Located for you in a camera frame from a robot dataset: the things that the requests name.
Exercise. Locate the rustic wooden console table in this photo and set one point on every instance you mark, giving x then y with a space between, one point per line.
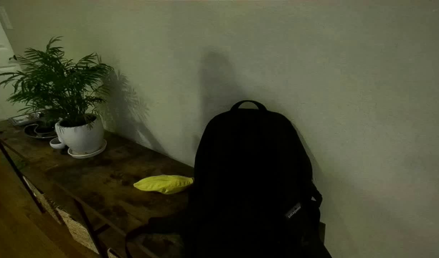
102 189

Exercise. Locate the white ceramic plant pot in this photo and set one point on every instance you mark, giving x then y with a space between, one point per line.
82 137

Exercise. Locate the green potted palm plant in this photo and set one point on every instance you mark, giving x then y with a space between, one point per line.
55 84

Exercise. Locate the dark round tray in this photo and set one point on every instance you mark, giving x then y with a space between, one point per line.
40 131

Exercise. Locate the white pot saucer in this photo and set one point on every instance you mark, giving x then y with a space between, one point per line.
86 154

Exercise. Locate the small white dish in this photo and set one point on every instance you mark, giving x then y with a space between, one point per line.
56 143

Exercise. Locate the yellow zippered pouch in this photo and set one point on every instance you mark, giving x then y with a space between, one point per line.
164 183

